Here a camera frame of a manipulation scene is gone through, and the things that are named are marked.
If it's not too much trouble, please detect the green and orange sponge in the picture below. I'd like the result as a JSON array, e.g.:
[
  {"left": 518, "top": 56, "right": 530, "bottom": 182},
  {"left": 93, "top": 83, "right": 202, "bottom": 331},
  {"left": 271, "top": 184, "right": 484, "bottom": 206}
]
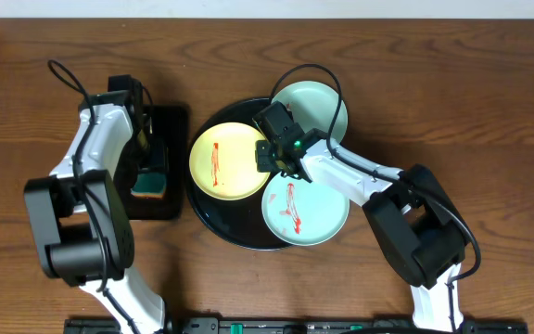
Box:
[{"left": 131, "top": 173, "right": 167, "bottom": 199}]

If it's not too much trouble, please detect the light blue plate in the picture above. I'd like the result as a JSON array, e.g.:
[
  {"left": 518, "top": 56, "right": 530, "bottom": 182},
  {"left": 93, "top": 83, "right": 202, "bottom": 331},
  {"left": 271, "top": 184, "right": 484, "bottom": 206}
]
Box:
[
  {"left": 273, "top": 81, "right": 338, "bottom": 133},
  {"left": 261, "top": 174, "right": 350, "bottom": 246}
]

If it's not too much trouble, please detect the yellow plate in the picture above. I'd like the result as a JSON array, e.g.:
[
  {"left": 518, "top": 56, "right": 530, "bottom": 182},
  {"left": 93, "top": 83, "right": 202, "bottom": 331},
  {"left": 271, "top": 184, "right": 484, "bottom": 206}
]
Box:
[{"left": 189, "top": 122, "right": 270, "bottom": 200}]

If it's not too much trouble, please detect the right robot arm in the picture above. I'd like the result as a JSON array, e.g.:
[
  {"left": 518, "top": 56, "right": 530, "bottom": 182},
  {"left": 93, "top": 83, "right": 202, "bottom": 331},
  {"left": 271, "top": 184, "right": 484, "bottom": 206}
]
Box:
[{"left": 255, "top": 130, "right": 479, "bottom": 333}]

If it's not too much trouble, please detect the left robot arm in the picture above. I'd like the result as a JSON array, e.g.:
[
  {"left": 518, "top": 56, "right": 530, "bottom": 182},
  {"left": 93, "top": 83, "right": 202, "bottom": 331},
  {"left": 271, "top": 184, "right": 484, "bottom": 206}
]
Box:
[{"left": 24, "top": 103, "right": 168, "bottom": 333}]

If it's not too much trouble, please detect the rectangular black tray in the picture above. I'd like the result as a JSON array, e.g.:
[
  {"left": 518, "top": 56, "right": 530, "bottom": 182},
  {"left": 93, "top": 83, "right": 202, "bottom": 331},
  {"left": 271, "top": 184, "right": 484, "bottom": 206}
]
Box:
[{"left": 115, "top": 105, "right": 188, "bottom": 220}]

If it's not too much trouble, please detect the round black tray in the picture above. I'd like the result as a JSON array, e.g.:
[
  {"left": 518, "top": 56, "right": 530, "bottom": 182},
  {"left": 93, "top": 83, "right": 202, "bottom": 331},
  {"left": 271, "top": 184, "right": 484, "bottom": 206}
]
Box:
[{"left": 187, "top": 97, "right": 292, "bottom": 251}]

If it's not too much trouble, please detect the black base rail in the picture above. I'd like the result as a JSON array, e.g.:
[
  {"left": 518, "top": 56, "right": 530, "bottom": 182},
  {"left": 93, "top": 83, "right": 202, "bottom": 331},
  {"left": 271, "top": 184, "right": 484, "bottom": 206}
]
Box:
[{"left": 62, "top": 315, "right": 530, "bottom": 334}]

